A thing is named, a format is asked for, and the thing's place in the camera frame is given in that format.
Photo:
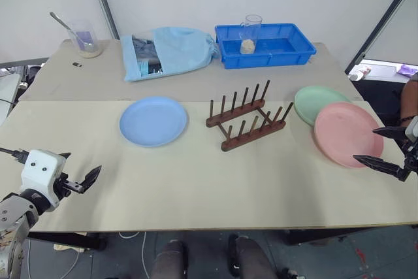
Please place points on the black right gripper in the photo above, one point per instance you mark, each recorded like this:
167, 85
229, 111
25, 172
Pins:
411, 158

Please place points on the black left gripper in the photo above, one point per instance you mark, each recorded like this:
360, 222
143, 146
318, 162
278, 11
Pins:
60, 185

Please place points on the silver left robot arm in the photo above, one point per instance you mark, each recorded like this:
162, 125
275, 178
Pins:
13, 211

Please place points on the wooden dish rack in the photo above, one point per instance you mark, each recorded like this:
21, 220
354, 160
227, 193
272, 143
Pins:
253, 135

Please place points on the pink-red plastic plate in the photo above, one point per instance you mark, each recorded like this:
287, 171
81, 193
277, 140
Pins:
346, 132

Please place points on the black table crossbar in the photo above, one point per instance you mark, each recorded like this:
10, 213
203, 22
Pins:
72, 239

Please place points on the grey side table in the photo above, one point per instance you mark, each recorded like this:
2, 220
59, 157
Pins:
382, 71

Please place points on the purple cloth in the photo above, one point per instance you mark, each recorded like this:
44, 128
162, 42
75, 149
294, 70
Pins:
407, 70

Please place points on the green plastic plate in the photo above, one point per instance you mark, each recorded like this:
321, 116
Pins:
313, 102

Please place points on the blue plastic plate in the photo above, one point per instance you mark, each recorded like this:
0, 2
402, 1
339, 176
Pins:
153, 121

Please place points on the small black clip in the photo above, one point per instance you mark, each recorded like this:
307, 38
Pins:
77, 64

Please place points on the clear glass beaker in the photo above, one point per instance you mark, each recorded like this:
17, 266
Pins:
88, 48

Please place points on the dark rounded shape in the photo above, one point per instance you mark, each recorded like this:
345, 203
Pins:
168, 261

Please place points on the metal spoon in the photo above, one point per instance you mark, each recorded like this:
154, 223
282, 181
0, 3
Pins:
63, 24

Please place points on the blue plastic bin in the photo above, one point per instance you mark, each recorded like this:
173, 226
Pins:
281, 48

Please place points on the clear glass measuring cup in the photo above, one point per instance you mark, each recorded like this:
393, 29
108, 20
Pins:
248, 45

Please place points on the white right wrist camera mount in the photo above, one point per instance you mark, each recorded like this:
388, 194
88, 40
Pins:
412, 128

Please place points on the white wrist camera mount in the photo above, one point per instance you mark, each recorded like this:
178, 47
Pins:
39, 168
412, 128

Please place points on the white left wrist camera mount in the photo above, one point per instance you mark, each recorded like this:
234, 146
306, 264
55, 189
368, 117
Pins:
39, 168

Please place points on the dark diagonal frame pole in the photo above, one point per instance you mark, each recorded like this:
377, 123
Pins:
382, 17
104, 1

